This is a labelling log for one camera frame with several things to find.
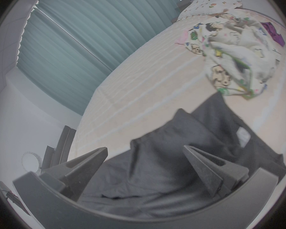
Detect blue-green curtain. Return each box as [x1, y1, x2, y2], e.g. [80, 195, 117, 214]
[37, 0, 190, 72]
[15, 7, 112, 116]

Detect grey bedside table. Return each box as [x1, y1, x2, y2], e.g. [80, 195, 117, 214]
[170, 0, 192, 24]

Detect purple garment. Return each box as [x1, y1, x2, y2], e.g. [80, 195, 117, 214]
[261, 22, 286, 48]

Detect white printed pillow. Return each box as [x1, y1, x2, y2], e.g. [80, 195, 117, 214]
[176, 0, 243, 21]

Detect black chest of drawers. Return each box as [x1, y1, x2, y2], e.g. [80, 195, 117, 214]
[42, 125, 77, 170]

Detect pink garment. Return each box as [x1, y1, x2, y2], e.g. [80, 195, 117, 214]
[174, 29, 191, 46]

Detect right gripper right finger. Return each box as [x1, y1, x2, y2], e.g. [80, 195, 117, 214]
[183, 145, 249, 198]

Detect black T-shirt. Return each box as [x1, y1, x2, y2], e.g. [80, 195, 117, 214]
[77, 92, 286, 220]

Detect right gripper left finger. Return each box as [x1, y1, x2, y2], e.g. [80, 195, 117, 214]
[39, 147, 108, 200]

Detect bed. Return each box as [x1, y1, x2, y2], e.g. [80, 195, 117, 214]
[68, 0, 286, 176]

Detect white printed garment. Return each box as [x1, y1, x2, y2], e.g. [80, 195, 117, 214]
[175, 12, 283, 100]

